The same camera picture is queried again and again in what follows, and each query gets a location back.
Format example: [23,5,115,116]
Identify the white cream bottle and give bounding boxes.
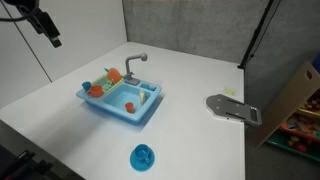
[139,90,145,107]

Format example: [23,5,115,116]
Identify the small orange cup in sink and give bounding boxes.
[125,102,135,113]

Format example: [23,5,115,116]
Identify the blue toy sink basin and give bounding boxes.
[76,80,162,126]

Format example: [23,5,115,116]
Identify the grey toy faucet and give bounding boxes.
[125,53,148,86]

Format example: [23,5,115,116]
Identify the orange plate in rack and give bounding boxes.
[108,68,122,83]

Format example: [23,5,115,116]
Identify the yellow green dish rack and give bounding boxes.
[92,74,123,93]

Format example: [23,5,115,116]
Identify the grey metal mounting plate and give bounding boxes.
[205,94,262,126]

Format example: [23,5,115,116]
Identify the blue cup on saucer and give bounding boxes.
[134,144,151,165]

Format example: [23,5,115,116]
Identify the orange mug on rack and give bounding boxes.
[87,85,104,98]

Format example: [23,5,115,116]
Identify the yellow sticky note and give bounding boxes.
[223,88,237,96]

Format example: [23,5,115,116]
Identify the small blue cup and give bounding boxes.
[82,81,91,91]

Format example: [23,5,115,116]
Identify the blue saucer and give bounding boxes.
[130,148,155,172]

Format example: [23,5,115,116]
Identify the black tripod pole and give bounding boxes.
[238,0,282,70]

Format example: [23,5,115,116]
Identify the wooden toy shelf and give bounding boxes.
[250,62,320,162]

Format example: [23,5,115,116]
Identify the black equipment lower left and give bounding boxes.
[0,146,53,180]

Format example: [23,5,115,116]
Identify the black camera on mount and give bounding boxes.
[0,0,62,48]

